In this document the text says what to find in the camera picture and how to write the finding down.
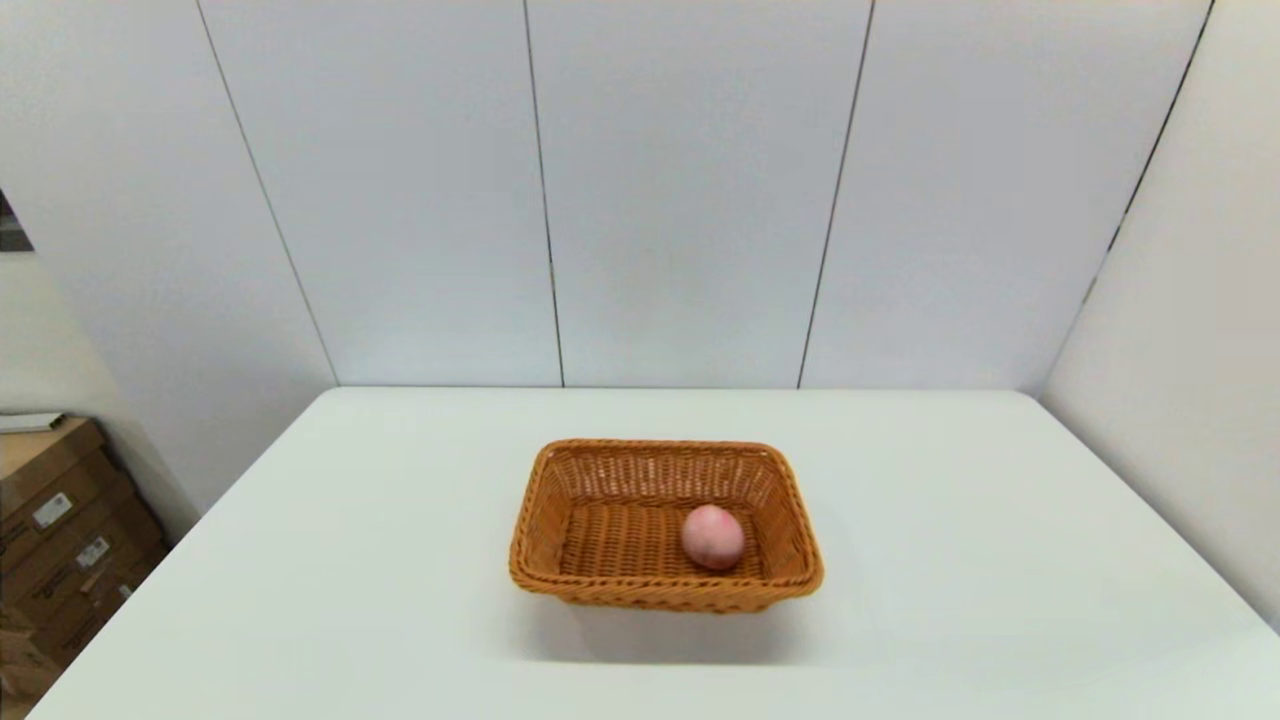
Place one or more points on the orange woven wicker basket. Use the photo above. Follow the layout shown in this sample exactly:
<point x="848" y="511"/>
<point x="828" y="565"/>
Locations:
<point x="620" y="545"/>

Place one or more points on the pink peach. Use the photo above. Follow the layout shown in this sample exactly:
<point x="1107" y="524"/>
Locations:
<point x="713" y="537"/>

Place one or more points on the cardboard box with white label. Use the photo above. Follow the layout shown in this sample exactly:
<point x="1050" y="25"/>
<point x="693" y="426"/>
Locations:
<point x="45" y="470"/>
<point x="70" y="560"/>
<point x="85" y="610"/>

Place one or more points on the flat white board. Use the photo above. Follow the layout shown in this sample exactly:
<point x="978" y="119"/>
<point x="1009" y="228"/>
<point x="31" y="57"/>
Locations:
<point x="28" y="421"/>

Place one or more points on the crumpled brown paper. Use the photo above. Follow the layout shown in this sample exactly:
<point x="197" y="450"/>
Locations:
<point x="18" y="665"/>

